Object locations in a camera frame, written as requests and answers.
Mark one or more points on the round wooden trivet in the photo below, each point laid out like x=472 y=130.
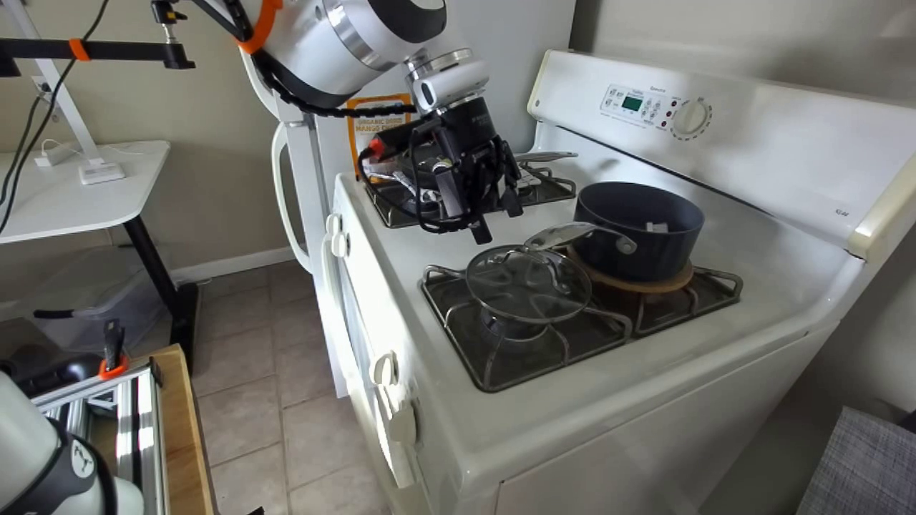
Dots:
x=659 y=283

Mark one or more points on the black burner grate under pan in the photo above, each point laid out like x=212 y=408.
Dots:
x=549 y=187

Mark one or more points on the black cart equipment box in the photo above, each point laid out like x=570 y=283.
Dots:
x=58 y=373

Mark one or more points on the wood and aluminium robot cart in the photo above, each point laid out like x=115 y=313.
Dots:
x=182 y=431

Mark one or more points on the white stove knob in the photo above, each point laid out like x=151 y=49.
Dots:
x=336 y=223
x=384 y=370
x=338 y=247

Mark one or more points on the clear glass pot lid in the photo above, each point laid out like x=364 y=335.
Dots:
x=530 y=287

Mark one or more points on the black burner grate under pot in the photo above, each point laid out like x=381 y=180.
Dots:
x=573 y=343

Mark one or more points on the white robot base link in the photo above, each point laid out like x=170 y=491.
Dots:
x=31 y=448

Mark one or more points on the white desk with black leg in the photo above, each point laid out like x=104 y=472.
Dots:
x=68 y=196

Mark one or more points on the black bar with orange clip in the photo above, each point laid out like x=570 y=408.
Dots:
x=125 y=51

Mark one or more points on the orange and black clamp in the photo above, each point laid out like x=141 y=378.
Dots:
x=114 y=349

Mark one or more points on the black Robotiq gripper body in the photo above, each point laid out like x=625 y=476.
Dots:
x=472 y=137

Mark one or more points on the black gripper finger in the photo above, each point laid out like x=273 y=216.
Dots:
x=509 y=180
x=472 y=209

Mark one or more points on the orange snack bag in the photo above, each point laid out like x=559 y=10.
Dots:
x=381 y=124

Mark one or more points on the white oven control dial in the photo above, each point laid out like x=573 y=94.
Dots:
x=691 y=116

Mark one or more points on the checkered kitchen cloth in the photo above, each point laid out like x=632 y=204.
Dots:
x=529 y=179

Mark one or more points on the white gas stove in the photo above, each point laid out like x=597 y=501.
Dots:
x=533 y=419

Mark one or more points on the white tripod stand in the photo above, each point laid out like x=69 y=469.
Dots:
x=58 y=94

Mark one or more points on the grey checkered mat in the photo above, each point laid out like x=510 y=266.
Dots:
x=861 y=468

